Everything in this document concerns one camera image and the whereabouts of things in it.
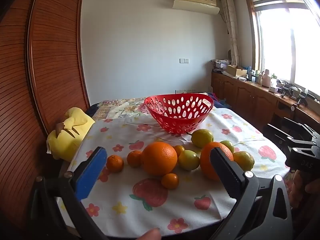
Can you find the grey roller blind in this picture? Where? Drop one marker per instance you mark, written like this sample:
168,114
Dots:
277,1

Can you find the blue bottle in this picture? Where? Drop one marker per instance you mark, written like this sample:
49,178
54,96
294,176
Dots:
249,73

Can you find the person's left hand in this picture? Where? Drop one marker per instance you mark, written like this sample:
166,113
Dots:
148,234

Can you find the red perforated plastic basket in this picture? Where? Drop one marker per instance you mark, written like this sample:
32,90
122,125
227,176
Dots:
178,120

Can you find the person's right hand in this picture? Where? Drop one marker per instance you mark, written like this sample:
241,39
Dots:
300,190

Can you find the black tripod stand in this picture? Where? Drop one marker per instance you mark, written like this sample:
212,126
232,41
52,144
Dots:
302,98

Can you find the small mandarin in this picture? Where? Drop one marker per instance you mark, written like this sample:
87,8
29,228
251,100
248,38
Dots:
115,163
134,158
179,150
170,181

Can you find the floral bed sheet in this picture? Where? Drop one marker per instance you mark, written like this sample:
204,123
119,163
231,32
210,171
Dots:
120,108

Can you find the yellow plush toy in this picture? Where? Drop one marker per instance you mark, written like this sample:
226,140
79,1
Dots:
67,135

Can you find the open cardboard box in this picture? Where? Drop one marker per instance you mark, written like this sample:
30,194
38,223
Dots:
236,71

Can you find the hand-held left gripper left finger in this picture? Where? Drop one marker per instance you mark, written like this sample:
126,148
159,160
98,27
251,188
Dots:
91,172

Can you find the brown slatted wooden wardrobe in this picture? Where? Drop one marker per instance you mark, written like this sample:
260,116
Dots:
37,67

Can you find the brown wooden cabinet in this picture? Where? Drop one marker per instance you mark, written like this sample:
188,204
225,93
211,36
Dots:
245,95

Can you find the teal cloth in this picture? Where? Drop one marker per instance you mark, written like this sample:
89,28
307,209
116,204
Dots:
226,104

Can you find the white wall socket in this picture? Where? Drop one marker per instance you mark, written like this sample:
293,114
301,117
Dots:
186,90

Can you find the yellow-green pear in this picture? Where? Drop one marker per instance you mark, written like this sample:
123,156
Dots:
202,138

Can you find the small white box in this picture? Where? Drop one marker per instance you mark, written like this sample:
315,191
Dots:
273,88

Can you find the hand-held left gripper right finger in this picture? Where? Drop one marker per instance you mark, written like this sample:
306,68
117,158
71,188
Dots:
226,171

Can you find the white strawberry print tablecloth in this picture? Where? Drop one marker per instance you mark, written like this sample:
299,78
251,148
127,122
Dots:
140,212

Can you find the large orange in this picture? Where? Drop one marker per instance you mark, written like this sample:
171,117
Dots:
159,158
207,162

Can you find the pink bottle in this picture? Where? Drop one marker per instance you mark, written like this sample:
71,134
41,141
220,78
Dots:
266,77

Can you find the white wall switch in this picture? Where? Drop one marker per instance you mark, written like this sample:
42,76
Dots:
184,60

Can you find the patterned beige curtain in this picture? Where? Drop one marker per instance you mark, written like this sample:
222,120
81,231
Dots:
231,27

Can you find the white air deflector panel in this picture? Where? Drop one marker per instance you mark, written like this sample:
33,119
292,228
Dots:
197,7

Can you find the green apple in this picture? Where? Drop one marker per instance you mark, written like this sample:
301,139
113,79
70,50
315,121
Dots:
188,160
228,145
243,160

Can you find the wooden framed window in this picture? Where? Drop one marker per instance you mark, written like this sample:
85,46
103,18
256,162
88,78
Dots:
282,42

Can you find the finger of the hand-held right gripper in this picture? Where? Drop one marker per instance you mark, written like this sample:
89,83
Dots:
277,133
303,130

